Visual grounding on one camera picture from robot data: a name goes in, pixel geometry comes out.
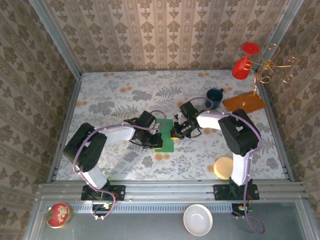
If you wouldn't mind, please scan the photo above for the green paper sheet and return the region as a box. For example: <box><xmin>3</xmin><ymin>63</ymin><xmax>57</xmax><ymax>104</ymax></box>
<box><xmin>154</xmin><ymin>118</ymin><xmax>175</xmax><ymax>154</ymax></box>

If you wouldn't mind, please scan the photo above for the dark blue mug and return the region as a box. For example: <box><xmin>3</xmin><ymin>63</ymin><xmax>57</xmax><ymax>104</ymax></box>
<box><xmin>205</xmin><ymin>87</ymin><xmax>225</xmax><ymax>110</ymax></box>

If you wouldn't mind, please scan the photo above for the floral patterned table cover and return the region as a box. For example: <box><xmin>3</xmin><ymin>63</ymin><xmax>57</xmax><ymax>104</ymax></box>
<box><xmin>55</xmin><ymin>69</ymin><xmax>287</xmax><ymax>181</ymax></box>

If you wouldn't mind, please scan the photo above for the round yellow cork disc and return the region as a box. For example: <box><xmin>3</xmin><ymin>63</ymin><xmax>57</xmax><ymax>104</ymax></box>
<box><xmin>213</xmin><ymin>156</ymin><xmax>235</xmax><ymax>180</ymax></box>

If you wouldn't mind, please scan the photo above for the red plastic wine glass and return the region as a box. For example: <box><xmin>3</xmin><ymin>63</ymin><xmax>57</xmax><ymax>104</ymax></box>
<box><xmin>231</xmin><ymin>42</ymin><xmax>260</xmax><ymax>81</ymax></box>

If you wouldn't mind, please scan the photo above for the small controller board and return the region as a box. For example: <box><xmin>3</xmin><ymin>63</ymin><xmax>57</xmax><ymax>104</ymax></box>
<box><xmin>91</xmin><ymin>202</ymin><xmax>112</xmax><ymax>212</ymax></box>
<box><xmin>231</xmin><ymin>202</ymin><xmax>253</xmax><ymax>216</ymax></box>

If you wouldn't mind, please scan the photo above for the white bowl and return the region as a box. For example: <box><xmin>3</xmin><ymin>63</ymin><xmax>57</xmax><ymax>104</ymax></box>
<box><xmin>183</xmin><ymin>203</ymin><xmax>214</xmax><ymax>237</ymax></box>

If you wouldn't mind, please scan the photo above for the red embroidered round tin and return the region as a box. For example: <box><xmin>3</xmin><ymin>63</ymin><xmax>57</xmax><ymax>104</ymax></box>
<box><xmin>46</xmin><ymin>202</ymin><xmax>73</xmax><ymax>229</ymax></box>

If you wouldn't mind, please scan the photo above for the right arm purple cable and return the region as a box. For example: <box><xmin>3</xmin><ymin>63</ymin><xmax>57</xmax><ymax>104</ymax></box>
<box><xmin>186</xmin><ymin>96</ymin><xmax>266</xmax><ymax>235</ymax></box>

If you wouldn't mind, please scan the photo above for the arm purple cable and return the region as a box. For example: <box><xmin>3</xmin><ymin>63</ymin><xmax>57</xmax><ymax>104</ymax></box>
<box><xmin>72</xmin><ymin>109</ymin><xmax>167</xmax><ymax>221</ymax></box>
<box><xmin>186</xmin><ymin>96</ymin><xmax>266</xmax><ymax>235</ymax></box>

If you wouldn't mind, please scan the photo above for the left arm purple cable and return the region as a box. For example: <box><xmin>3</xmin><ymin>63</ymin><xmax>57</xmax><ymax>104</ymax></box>
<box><xmin>72</xmin><ymin>109</ymin><xmax>167</xmax><ymax>221</ymax></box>

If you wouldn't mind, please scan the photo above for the aluminium front frame rail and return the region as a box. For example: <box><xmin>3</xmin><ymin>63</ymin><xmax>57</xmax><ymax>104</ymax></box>
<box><xmin>37</xmin><ymin>179</ymin><xmax>307</xmax><ymax>201</ymax></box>

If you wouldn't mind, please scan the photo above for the gold wire stand orange base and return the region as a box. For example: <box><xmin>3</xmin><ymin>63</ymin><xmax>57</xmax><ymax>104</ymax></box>
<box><xmin>222</xmin><ymin>42</ymin><xmax>300</xmax><ymax>120</ymax></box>

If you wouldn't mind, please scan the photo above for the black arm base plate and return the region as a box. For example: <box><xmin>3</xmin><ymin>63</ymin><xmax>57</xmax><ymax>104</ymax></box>
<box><xmin>213</xmin><ymin>183</ymin><xmax>260</xmax><ymax>201</ymax></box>
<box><xmin>80</xmin><ymin>184</ymin><xmax>126</xmax><ymax>202</ymax></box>

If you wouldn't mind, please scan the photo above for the grey slotted cable duct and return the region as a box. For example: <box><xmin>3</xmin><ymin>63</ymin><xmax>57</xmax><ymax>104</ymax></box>
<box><xmin>69</xmin><ymin>201</ymin><xmax>233</xmax><ymax>214</ymax></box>

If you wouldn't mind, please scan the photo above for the aluminium side rail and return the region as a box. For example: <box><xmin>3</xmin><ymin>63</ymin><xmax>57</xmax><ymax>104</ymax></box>
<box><xmin>256</xmin><ymin>72</ymin><xmax>296</xmax><ymax>182</ymax></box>
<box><xmin>46</xmin><ymin>74</ymin><xmax>83</xmax><ymax>183</ymax></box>

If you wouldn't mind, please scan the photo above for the aluminium frame post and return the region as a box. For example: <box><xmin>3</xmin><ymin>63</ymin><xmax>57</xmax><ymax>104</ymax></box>
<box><xmin>28</xmin><ymin>0</ymin><xmax>83</xmax><ymax>78</ymax></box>

